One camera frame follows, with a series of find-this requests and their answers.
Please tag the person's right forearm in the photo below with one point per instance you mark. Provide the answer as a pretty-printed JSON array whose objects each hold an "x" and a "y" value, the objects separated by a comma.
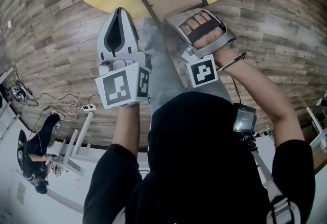
[{"x": 268, "y": 95}]

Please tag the small white floor tag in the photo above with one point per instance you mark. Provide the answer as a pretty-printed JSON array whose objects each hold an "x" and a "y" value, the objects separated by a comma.
[{"x": 9, "y": 24}]

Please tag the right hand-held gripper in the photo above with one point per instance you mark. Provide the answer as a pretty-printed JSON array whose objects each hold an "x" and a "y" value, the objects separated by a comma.
[{"x": 204, "y": 72}]

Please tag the person's black shirt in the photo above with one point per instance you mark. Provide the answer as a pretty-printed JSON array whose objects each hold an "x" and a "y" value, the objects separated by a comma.
[{"x": 199, "y": 166}]

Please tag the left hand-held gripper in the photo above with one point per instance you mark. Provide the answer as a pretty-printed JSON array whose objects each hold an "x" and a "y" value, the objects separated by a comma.
[{"x": 120, "y": 87}]

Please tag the white power strip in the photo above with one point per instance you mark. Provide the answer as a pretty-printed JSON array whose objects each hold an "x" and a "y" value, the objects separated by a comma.
[{"x": 88, "y": 107}]

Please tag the person's left forearm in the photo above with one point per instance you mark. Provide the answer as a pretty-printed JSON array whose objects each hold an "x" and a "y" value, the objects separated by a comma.
[{"x": 126, "y": 128}]

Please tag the white table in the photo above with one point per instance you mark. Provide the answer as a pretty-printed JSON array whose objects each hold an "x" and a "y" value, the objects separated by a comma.
[{"x": 76, "y": 138}]

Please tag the black screen device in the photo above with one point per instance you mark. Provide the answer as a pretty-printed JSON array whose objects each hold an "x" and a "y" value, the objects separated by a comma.
[{"x": 244, "y": 118}]

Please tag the person's right hand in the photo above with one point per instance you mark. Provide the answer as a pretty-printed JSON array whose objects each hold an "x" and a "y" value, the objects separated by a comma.
[{"x": 207, "y": 39}]

